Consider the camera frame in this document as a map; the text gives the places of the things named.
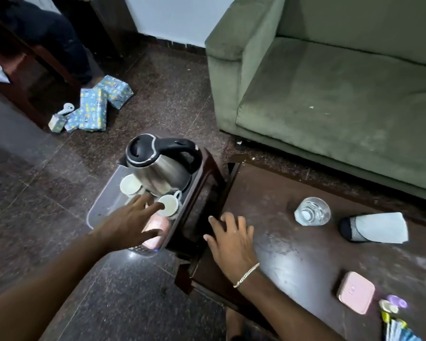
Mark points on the person's right little finger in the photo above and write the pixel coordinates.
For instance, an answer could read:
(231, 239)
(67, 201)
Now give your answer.
(250, 233)

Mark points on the person's left thumb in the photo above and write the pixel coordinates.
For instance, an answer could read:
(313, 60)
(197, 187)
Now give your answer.
(151, 236)

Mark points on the person's left forearm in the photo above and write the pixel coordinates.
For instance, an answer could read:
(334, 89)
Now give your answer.
(39, 291)

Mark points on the person's right middle finger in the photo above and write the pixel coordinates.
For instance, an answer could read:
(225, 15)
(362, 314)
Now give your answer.
(229, 220)

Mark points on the flat blue wrapped gift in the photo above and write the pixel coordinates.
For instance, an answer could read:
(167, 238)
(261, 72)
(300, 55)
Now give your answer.
(72, 121)

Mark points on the white ceramic cup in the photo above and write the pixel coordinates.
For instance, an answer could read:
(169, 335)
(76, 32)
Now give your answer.
(129, 184)
(170, 205)

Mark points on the person's left hand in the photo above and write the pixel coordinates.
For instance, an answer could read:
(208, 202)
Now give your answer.
(124, 227)

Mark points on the white tape dispenser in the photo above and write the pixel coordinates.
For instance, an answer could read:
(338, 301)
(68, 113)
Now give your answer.
(65, 109)

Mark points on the person's right forearm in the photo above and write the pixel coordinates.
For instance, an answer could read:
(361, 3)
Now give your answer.
(284, 312)

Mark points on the tall blue wrapped gift box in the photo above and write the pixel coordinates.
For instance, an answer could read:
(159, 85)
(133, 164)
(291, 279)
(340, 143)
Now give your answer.
(93, 110)

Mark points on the dark brown coffee table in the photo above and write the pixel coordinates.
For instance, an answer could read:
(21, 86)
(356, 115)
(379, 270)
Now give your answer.
(305, 252)

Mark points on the person's right hand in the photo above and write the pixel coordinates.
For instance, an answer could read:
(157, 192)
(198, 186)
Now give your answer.
(234, 250)

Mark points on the white and yellow small bottle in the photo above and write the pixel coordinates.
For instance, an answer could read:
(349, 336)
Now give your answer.
(388, 308)

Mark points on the dark brown plastic stool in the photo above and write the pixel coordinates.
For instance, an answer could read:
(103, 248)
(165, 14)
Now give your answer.
(206, 195)

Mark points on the reddish wooden chair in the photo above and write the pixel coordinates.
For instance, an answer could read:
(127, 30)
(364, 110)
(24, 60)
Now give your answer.
(17, 85)

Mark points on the purple round lid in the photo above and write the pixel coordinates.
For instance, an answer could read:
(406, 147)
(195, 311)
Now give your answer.
(397, 301)

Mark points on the person's right thumb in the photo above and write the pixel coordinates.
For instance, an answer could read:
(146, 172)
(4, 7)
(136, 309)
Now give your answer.
(211, 242)

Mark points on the pink square box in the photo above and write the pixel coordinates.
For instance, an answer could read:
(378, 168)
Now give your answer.
(355, 292)

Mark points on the steel electric kettle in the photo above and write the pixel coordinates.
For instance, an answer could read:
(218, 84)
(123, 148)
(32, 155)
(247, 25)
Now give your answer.
(156, 165)

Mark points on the small blue wrapped gift box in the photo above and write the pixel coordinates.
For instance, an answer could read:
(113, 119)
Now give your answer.
(56, 123)

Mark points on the large blue wrapped gift box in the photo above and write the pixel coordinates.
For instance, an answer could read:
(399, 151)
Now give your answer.
(115, 90)

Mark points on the dark wooden cabinet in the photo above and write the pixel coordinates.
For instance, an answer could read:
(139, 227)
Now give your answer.
(106, 24)

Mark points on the clear plastic tray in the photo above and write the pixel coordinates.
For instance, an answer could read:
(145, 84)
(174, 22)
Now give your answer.
(106, 205)

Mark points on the green fabric sofa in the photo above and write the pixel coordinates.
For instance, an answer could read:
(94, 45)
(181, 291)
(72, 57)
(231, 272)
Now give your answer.
(333, 99)

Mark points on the pink container in tray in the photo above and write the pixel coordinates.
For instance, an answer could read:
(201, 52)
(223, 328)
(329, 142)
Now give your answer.
(159, 223)

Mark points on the bundle of sachets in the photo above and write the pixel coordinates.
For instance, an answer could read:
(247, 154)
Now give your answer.
(399, 332)

